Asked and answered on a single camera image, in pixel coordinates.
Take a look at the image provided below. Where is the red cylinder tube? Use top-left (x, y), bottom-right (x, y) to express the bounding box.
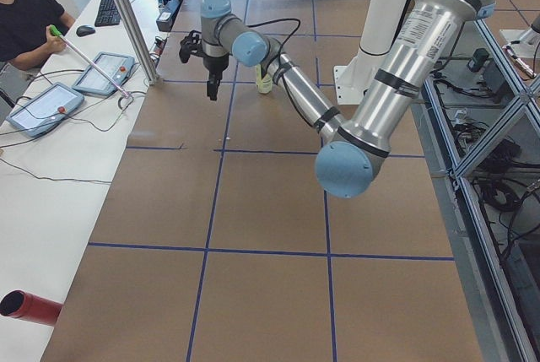
top-left (1, 289), bottom-right (63, 327)

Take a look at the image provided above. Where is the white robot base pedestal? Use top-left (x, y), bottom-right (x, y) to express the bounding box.
top-left (334, 0), bottom-right (411, 105)

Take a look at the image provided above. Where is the person's hand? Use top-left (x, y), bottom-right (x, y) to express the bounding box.
top-left (45, 33), bottom-right (67, 54)

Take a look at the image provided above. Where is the black computer mouse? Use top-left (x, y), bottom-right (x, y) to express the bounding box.
top-left (76, 25), bottom-right (95, 37)

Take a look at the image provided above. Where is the green handled reacher stick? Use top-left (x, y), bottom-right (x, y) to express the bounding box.
top-left (49, 24), bottom-right (131, 98)

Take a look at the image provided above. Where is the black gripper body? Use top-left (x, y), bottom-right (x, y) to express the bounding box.
top-left (204, 56), bottom-right (228, 83)

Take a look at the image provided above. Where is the far teach pendant tablet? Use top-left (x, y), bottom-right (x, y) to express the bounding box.
top-left (73, 51), bottom-right (135, 97)

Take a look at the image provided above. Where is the near teach pendant tablet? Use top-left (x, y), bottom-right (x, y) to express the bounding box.
top-left (7, 83), bottom-right (84, 138)

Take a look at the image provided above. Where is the black keyboard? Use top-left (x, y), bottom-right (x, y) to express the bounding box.
top-left (94, 0), bottom-right (121, 27)

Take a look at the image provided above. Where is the white tennis ball can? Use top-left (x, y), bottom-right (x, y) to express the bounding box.
top-left (254, 64), bottom-right (273, 95)

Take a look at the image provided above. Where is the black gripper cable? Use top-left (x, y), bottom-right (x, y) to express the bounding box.
top-left (244, 18), bottom-right (338, 127)

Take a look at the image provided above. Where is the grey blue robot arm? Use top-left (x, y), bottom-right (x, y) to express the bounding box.
top-left (197, 0), bottom-right (495, 198)

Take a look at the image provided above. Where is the aluminium side frame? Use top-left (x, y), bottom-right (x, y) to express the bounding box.
top-left (422, 21), bottom-right (539, 361)

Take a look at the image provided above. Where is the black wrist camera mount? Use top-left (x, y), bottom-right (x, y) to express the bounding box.
top-left (179, 30), bottom-right (204, 63)

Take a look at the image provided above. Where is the person in black shirt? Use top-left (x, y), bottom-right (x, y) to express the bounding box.
top-left (1, 0), bottom-right (75, 71)

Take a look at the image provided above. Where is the black box device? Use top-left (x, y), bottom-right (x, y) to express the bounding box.
top-left (467, 47), bottom-right (489, 73)

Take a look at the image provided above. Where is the teach pendant tablet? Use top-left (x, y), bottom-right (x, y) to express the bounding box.
top-left (73, 51), bottom-right (135, 97)
top-left (7, 83), bottom-right (84, 138)

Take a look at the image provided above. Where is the grey aluminium frame post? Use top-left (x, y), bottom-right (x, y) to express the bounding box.
top-left (114, 0), bottom-right (159, 85)

